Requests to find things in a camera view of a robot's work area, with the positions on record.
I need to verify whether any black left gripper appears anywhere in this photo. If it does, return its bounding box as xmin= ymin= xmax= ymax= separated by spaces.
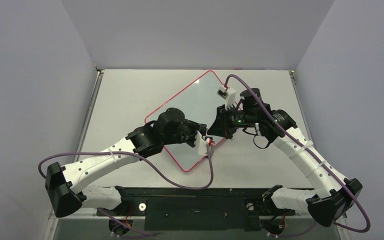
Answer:
xmin=163 ymin=119 xmax=207 ymax=148

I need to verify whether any red framed whiteboard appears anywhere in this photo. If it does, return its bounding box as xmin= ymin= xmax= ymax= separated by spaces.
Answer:
xmin=144 ymin=70 xmax=225 ymax=172

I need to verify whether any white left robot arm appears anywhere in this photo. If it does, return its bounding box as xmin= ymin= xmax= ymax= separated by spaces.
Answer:
xmin=40 ymin=107 xmax=214 ymax=218

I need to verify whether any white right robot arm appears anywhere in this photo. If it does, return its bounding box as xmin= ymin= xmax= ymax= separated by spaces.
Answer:
xmin=207 ymin=86 xmax=363 ymax=227

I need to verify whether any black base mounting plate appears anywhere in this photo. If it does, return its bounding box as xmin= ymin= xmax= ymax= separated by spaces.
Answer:
xmin=107 ymin=187 xmax=296 ymax=232

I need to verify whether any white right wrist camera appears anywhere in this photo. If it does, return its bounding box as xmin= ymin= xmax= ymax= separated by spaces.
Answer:
xmin=217 ymin=85 xmax=237 ymax=111

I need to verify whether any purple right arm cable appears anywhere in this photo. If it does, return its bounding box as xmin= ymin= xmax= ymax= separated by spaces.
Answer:
xmin=224 ymin=74 xmax=372 ymax=239

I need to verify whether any aluminium frame rail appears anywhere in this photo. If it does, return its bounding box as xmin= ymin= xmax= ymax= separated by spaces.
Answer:
xmin=47 ymin=195 xmax=349 ymax=221

